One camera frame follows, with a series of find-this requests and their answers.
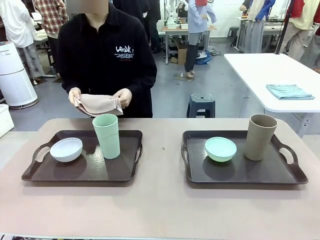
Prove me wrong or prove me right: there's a bystander in black jacket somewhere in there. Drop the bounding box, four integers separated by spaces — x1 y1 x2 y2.
112 0 162 54

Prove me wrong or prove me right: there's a white storage box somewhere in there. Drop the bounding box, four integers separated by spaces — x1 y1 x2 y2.
0 103 15 139

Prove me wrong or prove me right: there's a person's left forearm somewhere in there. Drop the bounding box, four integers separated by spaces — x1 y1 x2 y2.
121 62 158 101

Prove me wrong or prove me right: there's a person's black-shirted torso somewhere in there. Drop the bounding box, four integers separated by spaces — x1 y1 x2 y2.
57 2 158 119

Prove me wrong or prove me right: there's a person's left hand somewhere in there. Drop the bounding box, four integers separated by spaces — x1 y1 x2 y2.
111 89 133 109

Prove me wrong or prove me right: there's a white side table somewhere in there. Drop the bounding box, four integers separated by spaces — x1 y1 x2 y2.
223 52 320 139

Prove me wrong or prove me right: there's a light green bowl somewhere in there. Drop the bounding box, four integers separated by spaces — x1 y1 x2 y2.
204 136 238 164

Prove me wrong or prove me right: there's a brown tall cup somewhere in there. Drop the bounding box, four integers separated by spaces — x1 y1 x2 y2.
244 113 278 161

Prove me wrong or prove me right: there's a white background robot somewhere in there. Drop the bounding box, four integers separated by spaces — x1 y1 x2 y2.
164 0 181 27

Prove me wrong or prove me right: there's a blue cloth mat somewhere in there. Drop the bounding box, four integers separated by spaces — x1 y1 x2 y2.
265 84 315 101

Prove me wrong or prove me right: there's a dark grey plastic stool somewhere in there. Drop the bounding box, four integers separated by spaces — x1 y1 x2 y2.
186 92 216 119

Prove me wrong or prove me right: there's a white bowl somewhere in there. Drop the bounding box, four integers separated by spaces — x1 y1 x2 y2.
49 137 84 163

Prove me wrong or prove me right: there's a beige cloth mat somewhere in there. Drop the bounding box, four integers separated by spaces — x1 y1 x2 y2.
73 93 124 118

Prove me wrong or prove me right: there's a light green tall cup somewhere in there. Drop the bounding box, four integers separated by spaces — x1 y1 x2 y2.
92 114 121 160

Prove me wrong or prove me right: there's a background work table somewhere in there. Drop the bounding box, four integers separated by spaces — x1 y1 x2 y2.
161 23 218 65

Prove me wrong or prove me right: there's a person's right forearm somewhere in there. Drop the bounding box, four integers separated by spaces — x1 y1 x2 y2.
60 59 87 95

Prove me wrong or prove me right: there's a black pole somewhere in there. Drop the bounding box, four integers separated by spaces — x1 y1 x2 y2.
274 0 296 55

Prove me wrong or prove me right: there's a white air purifier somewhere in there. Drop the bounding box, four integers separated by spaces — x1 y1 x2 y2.
0 41 39 109

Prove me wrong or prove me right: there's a mannequin in blue cream top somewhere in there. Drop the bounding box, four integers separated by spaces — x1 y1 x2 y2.
239 0 275 54

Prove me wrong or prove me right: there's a person's right hand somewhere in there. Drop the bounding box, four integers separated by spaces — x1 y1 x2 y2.
68 86 82 109

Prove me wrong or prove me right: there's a cardboard box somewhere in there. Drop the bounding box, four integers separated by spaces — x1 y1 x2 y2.
170 41 189 65

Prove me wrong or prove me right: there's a blue bag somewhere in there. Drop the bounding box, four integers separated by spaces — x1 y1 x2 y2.
196 49 213 65

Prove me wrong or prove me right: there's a dark brown serving tray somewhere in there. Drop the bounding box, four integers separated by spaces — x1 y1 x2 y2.
21 129 144 183
181 129 309 189

